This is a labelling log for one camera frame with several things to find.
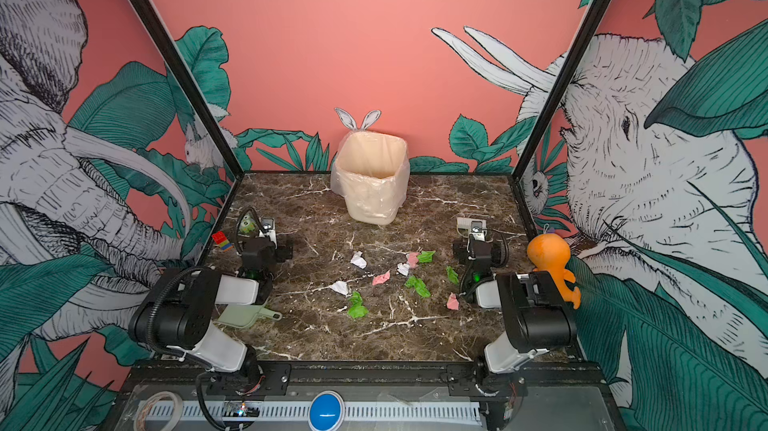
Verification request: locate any light green dustpan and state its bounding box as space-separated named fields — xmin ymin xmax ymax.
xmin=215 ymin=304 xmax=282 ymax=329

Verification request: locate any beige trash bin with liner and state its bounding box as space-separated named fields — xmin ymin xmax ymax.
xmin=331 ymin=131 xmax=410 ymax=225

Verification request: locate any light green hand brush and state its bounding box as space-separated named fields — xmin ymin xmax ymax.
xmin=456 ymin=217 xmax=487 ymax=236

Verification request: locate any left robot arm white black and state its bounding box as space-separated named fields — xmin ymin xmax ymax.
xmin=128 ymin=236 xmax=293 ymax=380

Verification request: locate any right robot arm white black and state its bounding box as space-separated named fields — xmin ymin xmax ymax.
xmin=453 ymin=226 xmax=581 ymax=379

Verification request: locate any small green frog toy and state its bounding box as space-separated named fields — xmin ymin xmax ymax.
xmin=238 ymin=215 xmax=258 ymax=235

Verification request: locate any green paper scrap right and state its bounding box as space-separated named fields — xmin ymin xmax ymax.
xmin=446 ymin=266 xmax=459 ymax=285

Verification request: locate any green paper scrap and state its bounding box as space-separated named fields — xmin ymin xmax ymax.
xmin=347 ymin=291 xmax=369 ymax=319
xmin=446 ymin=266 xmax=459 ymax=285
xmin=405 ymin=276 xmax=431 ymax=298
xmin=417 ymin=251 xmax=435 ymax=263

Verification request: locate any red blue toy block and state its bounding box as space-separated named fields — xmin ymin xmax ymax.
xmin=212 ymin=231 xmax=233 ymax=251

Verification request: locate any green paper scrap upper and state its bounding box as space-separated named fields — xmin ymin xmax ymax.
xmin=417 ymin=251 xmax=435 ymax=263

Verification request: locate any pink paper scrap lower right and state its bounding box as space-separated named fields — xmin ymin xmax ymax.
xmin=446 ymin=293 xmax=460 ymax=311

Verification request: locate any pink paper scrap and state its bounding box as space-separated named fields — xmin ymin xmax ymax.
xmin=407 ymin=252 xmax=419 ymax=269
xmin=446 ymin=293 xmax=460 ymax=311
xmin=372 ymin=271 xmax=391 ymax=286

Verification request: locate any orange plush toy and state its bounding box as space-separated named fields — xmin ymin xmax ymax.
xmin=527 ymin=233 xmax=582 ymax=309

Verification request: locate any green paper scrap centre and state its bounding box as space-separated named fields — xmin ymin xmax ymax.
xmin=405 ymin=276 xmax=431 ymax=298

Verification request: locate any pink paper scrap upper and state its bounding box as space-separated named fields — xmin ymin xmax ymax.
xmin=407 ymin=252 xmax=419 ymax=269

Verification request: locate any small white paper scrap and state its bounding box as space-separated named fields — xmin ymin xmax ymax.
xmin=397 ymin=263 xmax=410 ymax=276

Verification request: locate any white paper scrap lower left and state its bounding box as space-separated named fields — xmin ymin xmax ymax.
xmin=330 ymin=281 xmax=349 ymax=296

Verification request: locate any white paper scrap upper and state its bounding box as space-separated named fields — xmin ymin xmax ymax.
xmin=350 ymin=251 xmax=367 ymax=269

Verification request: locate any pink paper scrap middle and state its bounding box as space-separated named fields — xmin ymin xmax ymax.
xmin=372 ymin=271 xmax=391 ymax=286

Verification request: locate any green paper scrap lower left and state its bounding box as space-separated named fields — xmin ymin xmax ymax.
xmin=347 ymin=291 xmax=369 ymax=319

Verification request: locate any blue round button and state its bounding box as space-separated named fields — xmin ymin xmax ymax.
xmin=308 ymin=391 xmax=346 ymax=431

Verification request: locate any coiled clear tube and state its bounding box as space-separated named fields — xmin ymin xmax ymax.
xmin=133 ymin=391 xmax=184 ymax=431

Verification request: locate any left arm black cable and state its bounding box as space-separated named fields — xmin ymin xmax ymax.
xmin=235 ymin=206 xmax=265 ymax=252

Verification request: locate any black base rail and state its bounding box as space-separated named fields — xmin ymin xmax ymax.
xmin=128 ymin=360 xmax=607 ymax=399

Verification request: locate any white slotted cable duct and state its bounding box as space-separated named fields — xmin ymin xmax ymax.
xmin=133 ymin=400 xmax=482 ymax=426

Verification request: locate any right black frame post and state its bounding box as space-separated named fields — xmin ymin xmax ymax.
xmin=512 ymin=0 xmax=612 ymax=182

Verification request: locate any black frame post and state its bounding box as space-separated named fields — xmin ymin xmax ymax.
xmin=129 ymin=0 xmax=244 ymax=181
xmin=512 ymin=0 xmax=612 ymax=182

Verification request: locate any left black frame post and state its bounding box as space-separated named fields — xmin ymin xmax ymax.
xmin=129 ymin=0 xmax=244 ymax=181

